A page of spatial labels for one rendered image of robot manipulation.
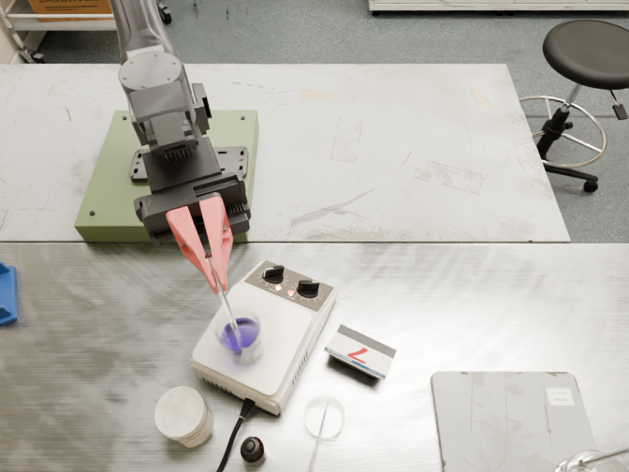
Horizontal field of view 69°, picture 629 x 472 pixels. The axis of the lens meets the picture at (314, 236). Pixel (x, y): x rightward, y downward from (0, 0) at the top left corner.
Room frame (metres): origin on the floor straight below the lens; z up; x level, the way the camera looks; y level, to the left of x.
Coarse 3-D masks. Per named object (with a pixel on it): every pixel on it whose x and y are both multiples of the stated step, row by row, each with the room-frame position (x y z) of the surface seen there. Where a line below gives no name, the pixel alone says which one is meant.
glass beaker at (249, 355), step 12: (240, 312) 0.23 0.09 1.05; (252, 312) 0.22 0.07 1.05; (216, 324) 0.21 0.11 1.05; (216, 336) 0.19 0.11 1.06; (228, 348) 0.18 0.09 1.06; (240, 348) 0.18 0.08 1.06; (252, 348) 0.18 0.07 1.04; (264, 348) 0.20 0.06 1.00; (228, 360) 0.18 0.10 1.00; (240, 360) 0.18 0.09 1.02; (252, 360) 0.18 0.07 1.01
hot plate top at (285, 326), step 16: (240, 288) 0.29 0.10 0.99; (240, 304) 0.26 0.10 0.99; (256, 304) 0.26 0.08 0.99; (272, 304) 0.26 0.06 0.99; (288, 304) 0.26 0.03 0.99; (272, 320) 0.24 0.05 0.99; (288, 320) 0.24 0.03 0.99; (304, 320) 0.24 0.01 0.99; (208, 336) 0.22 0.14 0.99; (272, 336) 0.22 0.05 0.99; (288, 336) 0.22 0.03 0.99; (304, 336) 0.22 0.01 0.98; (208, 352) 0.20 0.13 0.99; (224, 352) 0.20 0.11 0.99; (272, 352) 0.20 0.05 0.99; (288, 352) 0.20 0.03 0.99; (208, 368) 0.18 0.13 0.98; (224, 368) 0.18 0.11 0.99; (240, 368) 0.18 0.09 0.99; (256, 368) 0.18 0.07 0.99; (272, 368) 0.18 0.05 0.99; (288, 368) 0.18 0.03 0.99; (256, 384) 0.16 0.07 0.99; (272, 384) 0.16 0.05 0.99
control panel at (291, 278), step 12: (264, 264) 0.36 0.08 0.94; (276, 264) 0.36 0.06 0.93; (252, 276) 0.32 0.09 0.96; (288, 276) 0.33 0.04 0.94; (300, 276) 0.34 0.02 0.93; (264, 288) 0.30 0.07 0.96; (276, 288) 0.30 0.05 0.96; (288, 288) 0.30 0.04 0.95; (324, 288) 0.31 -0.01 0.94; (288, 300) 0.28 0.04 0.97; (300, 300) 0.28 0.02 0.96; (312, 300) 0.29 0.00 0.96; (324, 300) 0.29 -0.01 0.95
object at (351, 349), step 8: (336, 336) 0.25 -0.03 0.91; (336, 344) 0.23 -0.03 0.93; (344, 344) 0.23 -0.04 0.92; (352, 344) 0.24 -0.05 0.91; (344, 352) 0.22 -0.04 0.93; (352, 352) 0.22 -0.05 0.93; (360, 352) 0.22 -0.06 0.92; (368, 352) 0.22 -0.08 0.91; (360, 360) 0.21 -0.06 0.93; (368, 360) 0.21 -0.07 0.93; (376, 360) 0.21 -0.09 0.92; (384, 360) 0.21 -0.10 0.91; (376, 368) 0.20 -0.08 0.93; (384, 368) 0.20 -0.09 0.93
